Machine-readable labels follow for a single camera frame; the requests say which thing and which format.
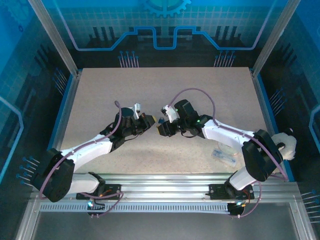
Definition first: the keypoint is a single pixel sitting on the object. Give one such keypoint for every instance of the blue padlock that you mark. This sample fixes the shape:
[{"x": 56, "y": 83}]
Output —
[{"x": 161, "y": 120}]

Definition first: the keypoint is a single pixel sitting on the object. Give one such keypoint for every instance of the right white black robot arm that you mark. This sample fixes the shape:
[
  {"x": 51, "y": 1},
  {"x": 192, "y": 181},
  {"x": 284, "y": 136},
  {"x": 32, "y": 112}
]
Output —
[{"x": 225, "y": 135}]

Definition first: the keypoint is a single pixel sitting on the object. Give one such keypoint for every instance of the clear plastic bag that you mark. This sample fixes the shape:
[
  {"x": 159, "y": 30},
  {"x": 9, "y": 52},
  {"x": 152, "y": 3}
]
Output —
[{"x": 225, "y": 157}]

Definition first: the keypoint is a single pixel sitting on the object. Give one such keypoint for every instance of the black controller board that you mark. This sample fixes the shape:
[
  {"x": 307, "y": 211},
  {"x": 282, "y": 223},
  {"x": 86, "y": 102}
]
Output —
[
  {"x": 235, "y": 212},
  {"x": 95, "y": 214}
]

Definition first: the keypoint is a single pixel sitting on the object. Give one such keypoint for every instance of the white black plush toy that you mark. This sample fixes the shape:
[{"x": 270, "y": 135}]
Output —
[{"x": 287, "y": 147}]

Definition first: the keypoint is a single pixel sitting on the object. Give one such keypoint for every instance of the right arm white wrist camera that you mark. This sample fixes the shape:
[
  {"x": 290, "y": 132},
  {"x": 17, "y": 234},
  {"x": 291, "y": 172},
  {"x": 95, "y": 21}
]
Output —
[{"x": 170, "y": 113}]

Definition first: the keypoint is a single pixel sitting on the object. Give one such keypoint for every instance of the arm white wrist camera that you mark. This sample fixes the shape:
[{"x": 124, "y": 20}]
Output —
[
  {"x": 138, "y": 110},
  {"x": 170, "y": 113}
]

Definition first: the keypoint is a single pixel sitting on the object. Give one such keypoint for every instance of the left arm white wrist camera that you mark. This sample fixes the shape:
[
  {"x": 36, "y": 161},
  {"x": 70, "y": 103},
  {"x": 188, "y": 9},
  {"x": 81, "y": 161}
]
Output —
[{"x": 138, "y": 110}]

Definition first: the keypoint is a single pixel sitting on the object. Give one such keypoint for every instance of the aluminium mounting rail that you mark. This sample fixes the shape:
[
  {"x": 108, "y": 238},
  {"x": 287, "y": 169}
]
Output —
[{"x": 162, "y": 186}]

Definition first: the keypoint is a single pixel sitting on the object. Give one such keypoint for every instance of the aluminium table side rail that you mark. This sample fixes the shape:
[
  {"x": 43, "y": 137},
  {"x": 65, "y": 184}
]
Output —
[
  {"x": 62, "y": 125},
  {"x": 263, "y": 100}
]

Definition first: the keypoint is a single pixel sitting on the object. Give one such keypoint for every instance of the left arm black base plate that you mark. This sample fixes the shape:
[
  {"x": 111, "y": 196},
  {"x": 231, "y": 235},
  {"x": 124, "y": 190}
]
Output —
[{"x": 113, "y": 191}]

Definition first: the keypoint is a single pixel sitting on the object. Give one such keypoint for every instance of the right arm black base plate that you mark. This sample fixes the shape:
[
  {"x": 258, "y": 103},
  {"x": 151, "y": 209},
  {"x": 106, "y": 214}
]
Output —
[{"x": 215, "y": 191}]

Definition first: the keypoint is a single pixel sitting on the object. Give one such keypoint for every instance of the aluminium frame post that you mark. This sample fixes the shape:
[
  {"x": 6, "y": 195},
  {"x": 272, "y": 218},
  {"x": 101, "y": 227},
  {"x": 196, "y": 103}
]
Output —
[
  {"x": 57, "y": 37},
  {"x": 271, "y": 37}
]

